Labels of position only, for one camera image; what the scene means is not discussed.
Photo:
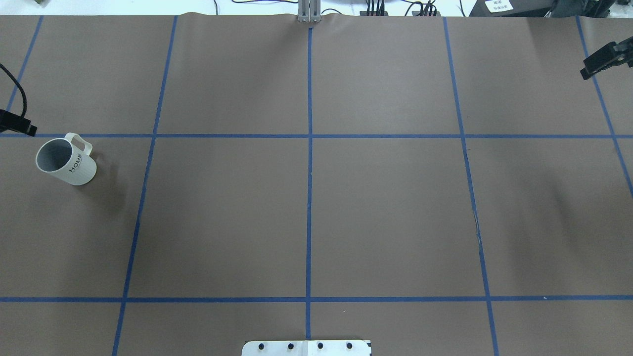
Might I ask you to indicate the black power adapter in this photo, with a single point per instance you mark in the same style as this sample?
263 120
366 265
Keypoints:
510 8

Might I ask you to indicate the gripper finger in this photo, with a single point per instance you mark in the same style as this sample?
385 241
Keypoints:
16 123

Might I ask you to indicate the white ribbed mug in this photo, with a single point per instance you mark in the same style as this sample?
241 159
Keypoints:
68 159

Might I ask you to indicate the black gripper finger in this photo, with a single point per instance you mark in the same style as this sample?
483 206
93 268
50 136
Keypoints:
610 55

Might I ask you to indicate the aluminium frame post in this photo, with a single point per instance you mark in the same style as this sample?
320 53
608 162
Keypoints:
309 11

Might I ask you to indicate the brown gridded table mat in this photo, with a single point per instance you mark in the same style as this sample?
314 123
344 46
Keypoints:
436 186

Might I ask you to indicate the white camera stand post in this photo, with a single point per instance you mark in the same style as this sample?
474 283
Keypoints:
307 348

